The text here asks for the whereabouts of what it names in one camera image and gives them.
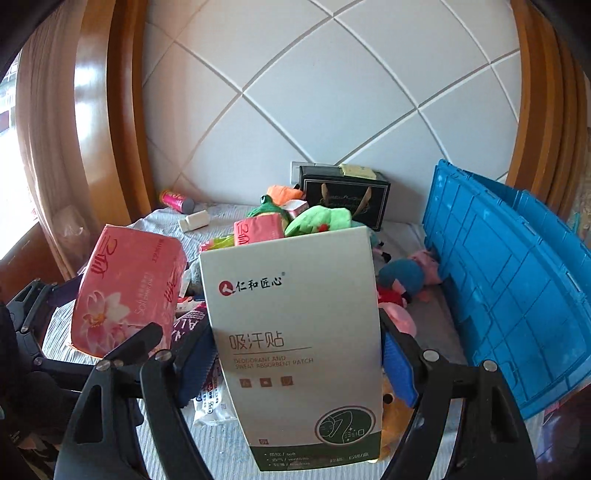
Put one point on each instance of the beige curtain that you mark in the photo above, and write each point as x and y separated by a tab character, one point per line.
51	161

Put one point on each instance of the brown bear plush toy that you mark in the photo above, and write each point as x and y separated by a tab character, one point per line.
397	415

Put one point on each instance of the yellow sticky note pad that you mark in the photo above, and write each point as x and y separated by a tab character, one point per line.
358	170

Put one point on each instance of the yellow pink packet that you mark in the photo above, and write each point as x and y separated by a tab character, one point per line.
217	242

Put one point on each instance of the black gift box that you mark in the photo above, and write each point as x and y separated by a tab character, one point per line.
337	198

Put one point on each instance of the white padded wooden headboard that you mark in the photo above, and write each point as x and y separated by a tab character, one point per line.
323	92

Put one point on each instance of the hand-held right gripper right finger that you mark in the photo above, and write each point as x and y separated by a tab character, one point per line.
399	369

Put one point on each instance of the green frog plush toy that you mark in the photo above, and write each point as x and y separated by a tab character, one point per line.
265	207

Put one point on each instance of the white green cardboard box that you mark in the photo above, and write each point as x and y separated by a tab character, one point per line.
286	323

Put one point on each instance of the pink pig plush toy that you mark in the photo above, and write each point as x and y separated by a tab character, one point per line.
399	318

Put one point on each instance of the white wall outlet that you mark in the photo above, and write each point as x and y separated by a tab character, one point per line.
295	173

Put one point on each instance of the blue pink plush toy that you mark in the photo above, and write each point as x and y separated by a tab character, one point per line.
401	277

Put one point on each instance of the small white bottle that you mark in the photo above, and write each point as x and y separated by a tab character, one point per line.
194	221

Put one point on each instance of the pink can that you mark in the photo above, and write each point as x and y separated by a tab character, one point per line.
173	199

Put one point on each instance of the blue plastic crate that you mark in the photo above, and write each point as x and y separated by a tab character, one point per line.
498	277

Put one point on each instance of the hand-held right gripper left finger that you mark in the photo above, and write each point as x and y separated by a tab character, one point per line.
196	369

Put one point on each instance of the orange plush toy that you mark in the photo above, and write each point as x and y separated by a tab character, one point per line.
281	194

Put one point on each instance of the light green plush toy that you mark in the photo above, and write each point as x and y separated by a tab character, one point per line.
318	219

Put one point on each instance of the pink floral tissue pack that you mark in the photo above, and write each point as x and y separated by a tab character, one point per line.
256	230
124	286

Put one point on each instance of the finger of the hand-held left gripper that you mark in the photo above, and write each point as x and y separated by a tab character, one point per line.
34	304
136	344

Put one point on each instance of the white blue wet wipes packet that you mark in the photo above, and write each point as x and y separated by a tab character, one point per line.
214	401

